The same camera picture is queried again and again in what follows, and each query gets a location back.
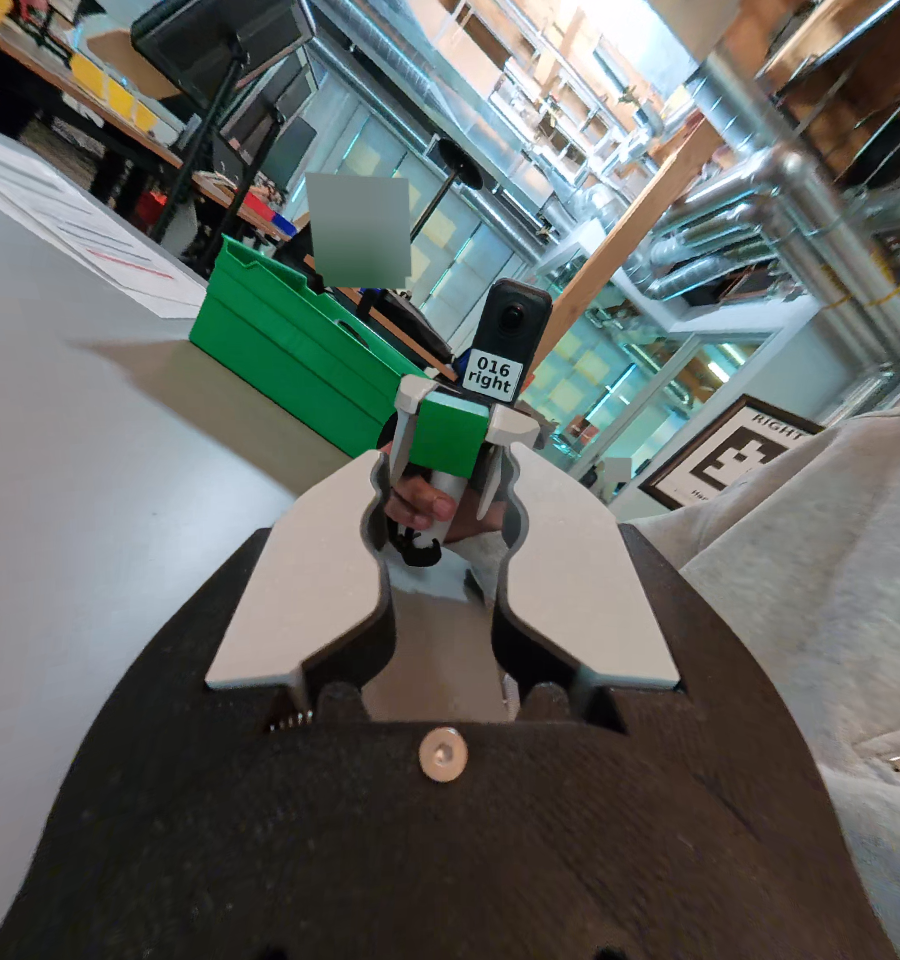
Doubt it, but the black floor lamp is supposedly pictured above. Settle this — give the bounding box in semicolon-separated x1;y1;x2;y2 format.
408;138;486;249

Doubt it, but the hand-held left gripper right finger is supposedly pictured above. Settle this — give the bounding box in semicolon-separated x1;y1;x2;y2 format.
491;442;682;717

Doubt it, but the green cube block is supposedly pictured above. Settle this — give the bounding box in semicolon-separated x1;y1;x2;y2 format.
408;393;494;481

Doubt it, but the wooden support beam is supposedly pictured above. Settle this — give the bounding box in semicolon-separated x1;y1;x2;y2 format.
532;112;729;376

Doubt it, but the person's right hand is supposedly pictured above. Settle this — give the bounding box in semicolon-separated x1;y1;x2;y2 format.
381;480;513;547

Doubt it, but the green plastic bin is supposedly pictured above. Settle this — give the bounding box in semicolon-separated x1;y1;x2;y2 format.
189;234;430;459

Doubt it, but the large black monitor on stand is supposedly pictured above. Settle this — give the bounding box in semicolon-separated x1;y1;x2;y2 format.
129;0;318;243

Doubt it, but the printed paper sheet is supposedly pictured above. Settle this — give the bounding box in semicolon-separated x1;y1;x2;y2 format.
0;137;209;321

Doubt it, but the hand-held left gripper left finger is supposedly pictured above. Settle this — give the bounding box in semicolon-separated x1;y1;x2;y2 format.
204;450;400;715

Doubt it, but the person's grey sweatshirt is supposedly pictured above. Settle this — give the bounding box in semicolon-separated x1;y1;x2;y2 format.
633;401;900;960

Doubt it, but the framed marker sign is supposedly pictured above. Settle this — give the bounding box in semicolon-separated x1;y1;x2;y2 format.
639;393;828;513

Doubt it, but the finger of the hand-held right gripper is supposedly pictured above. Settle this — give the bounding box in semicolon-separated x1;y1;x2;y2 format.
476;405;537;522
388;375;445;489

